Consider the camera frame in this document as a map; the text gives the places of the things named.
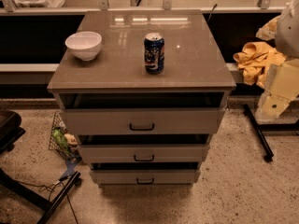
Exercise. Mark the grey drawer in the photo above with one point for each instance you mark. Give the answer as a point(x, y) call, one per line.
point(142, 113)
point(144, 148)
point(145, 173)

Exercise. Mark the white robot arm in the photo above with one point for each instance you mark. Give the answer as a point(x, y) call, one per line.
point(287, 34)

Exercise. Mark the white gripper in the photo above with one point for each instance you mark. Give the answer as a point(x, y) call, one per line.
point(289, 32)

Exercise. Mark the blue soda can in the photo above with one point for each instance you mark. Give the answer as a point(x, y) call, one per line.
point(154, 53)

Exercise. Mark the white ceramic bowl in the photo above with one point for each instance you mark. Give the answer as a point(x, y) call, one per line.
point(84, 45)

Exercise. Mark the grey drawer cabinet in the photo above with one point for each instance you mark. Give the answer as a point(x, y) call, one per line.
point(192, 60)

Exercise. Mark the black office chair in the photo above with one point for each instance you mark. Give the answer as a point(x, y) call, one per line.
point(10, 130)

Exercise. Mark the yellow cloth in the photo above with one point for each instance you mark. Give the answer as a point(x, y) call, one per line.
point(255, 58)

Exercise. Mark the wire basket with items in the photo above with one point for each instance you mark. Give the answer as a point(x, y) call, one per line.
point(61, 141)

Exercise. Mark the black stand leg right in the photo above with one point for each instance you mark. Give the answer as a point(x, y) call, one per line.
point(260, 129)

